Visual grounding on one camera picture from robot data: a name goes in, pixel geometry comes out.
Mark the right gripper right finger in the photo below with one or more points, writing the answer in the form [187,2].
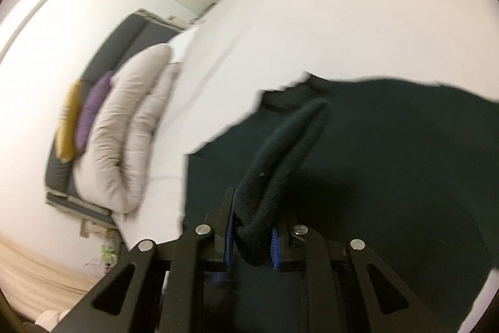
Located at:
[347,287]

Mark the dark green knit sweater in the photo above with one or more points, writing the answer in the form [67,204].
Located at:
[412,170]

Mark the white bed mattress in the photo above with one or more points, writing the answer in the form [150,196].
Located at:
[245,48]

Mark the yellow pillow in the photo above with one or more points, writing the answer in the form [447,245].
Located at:
[68,117]

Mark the purple pillow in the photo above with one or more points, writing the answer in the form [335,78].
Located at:
[90,108]

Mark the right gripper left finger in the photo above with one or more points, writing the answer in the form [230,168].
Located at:
[158,286]

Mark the beige folded duvet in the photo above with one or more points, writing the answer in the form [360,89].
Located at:
[113,169]

